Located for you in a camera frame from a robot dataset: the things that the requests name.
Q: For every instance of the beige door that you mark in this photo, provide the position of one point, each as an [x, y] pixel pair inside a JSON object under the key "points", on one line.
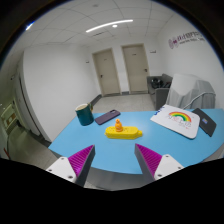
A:
{"points": [[135, 68], [106, 73]]}

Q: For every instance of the round ceiling light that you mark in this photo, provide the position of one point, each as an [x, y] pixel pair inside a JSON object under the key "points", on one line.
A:
{"points": [[114, 26]]}

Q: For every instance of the black bag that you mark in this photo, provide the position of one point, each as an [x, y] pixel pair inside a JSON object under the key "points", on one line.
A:
{"points": [[156, 83]]}

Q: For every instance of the grey sofa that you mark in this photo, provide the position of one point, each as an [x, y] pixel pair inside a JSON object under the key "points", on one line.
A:
{"points": [[161, 95]]}

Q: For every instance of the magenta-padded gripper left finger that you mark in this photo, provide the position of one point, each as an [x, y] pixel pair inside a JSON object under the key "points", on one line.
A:
{"points": [[65, 167]]}

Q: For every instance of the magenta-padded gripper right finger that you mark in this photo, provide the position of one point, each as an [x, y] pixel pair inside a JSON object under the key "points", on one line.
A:
{"points": [[160, 166]]}

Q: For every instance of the grey cloth covered furniture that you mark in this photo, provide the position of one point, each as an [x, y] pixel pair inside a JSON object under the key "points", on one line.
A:
{"points": [[188, 88]]}

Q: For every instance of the purple smartphone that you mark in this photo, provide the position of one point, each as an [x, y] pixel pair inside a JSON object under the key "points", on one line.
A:
{"points": [[107, 117]]}

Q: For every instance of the yellow power strip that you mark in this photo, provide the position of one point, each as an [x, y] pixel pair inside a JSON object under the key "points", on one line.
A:
{"points": [[128, 134]]}

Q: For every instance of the long ceiling light strip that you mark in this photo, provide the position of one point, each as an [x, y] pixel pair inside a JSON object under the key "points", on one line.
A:
{"points": [[108, 25]]}

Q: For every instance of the white rainbow print mouse pad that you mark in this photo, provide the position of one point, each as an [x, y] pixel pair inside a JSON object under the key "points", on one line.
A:
{"points": [[173, 125]]}

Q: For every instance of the dark green mug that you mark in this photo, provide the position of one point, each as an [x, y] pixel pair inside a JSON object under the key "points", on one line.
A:
{"points": [[85, 116]]}

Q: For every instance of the purple wall sign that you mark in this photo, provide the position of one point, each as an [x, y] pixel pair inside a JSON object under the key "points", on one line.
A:
{"points": [[185, 39]]}

